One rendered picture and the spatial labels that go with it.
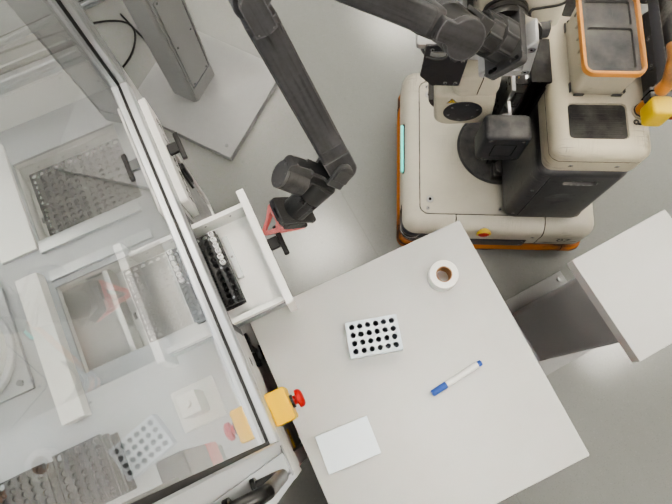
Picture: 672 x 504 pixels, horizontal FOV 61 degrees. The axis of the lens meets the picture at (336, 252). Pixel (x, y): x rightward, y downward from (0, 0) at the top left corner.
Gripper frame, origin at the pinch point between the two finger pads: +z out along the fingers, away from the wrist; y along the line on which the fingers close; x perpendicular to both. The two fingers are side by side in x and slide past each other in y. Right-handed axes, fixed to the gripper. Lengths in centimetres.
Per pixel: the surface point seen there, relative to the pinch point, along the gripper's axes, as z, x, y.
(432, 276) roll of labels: -14.5, 23.8, -28.3
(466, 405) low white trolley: -7, 54, -27
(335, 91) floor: 27, -75, -99
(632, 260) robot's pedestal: -45, 41, -64
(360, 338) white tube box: 1.4, 29.6, -13.2
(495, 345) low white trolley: -16, 45, -36
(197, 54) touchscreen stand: 44, -99, -50
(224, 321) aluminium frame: 5.6, 16.5, 17.8
